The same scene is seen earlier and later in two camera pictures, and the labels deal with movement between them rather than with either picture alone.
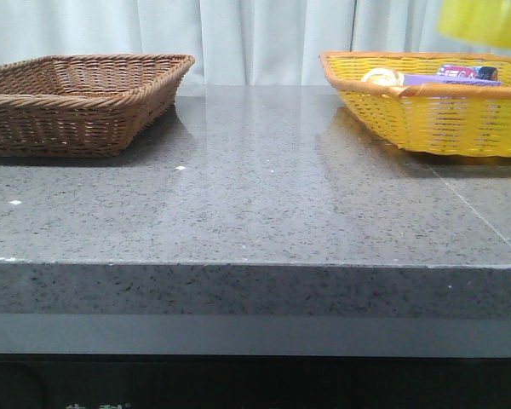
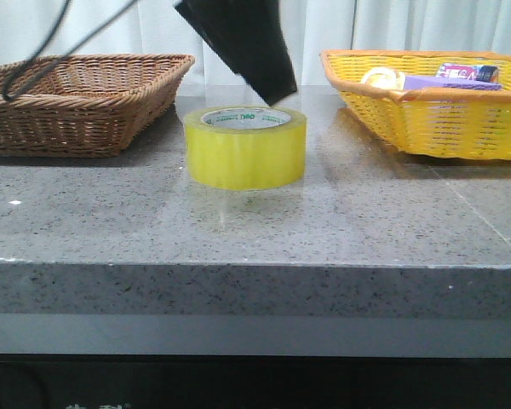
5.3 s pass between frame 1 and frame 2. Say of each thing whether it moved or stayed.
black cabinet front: stayed
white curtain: stayed
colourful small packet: stayed
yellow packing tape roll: moved
